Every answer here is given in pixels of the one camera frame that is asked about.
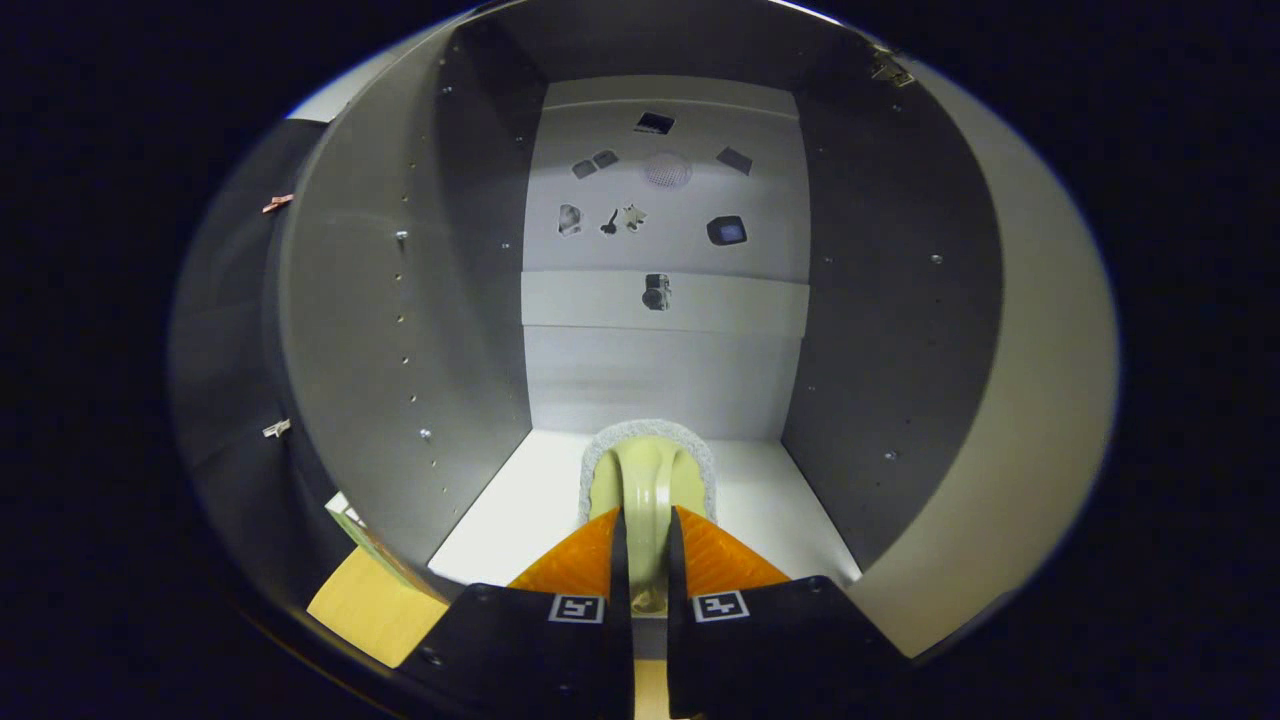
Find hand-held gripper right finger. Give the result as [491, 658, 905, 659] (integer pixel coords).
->
[666, 506, 901, 720]

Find grey cabinet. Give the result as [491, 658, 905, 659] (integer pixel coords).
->
[278, 0, 1006, 601]

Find green book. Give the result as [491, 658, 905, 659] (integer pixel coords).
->
[325, 490, 373, 536]

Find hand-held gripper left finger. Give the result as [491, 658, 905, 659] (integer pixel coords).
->
[398, 508, 635, 720]

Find beige slipper with grey lining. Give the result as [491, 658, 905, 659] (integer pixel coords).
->
[578, 418, 719, 616]

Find black backdrop cloth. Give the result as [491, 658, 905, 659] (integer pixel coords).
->
[168, 118, 346, 611]

